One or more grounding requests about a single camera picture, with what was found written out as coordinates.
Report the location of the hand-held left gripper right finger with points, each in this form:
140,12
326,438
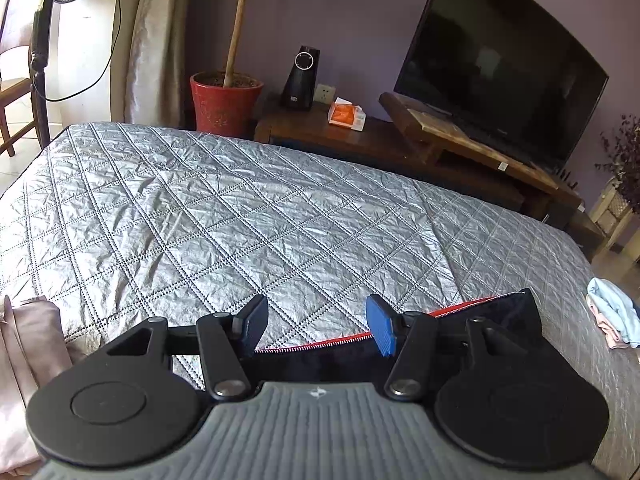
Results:
381,327

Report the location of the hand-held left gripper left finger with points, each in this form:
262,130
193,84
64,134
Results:
255,321

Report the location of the navy and orange jacket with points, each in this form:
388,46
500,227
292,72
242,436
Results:
325,362

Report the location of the silver quilted blanket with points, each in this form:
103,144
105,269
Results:
225,220

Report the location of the dark wooden television cabinet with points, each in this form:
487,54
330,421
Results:
310,132

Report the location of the wooden television riser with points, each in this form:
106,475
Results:
440,132

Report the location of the orange tissue pack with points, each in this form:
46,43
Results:
346,116

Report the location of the red ceramic plant pot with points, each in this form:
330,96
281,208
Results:
225,107

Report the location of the pink satin garment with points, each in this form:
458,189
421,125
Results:
30,360

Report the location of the small pale pink cloth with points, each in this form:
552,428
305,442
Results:
612,337

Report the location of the light blue cloth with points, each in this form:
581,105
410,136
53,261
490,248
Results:
615,302

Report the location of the black speaker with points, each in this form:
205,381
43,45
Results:
299,85

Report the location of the white lattice stand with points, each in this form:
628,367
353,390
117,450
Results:
612,207

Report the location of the black flat screen television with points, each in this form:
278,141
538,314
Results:
490,70

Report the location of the indoor potted tree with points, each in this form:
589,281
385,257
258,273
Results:
235,40

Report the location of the beige curtain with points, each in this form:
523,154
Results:
150,50

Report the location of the dried dark red flowers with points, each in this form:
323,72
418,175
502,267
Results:
625,150

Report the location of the wooden chair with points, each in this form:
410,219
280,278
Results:
12,90

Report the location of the black standing fan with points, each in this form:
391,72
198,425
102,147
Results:
40,50

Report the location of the white wall socket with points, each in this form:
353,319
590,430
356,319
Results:
323,93

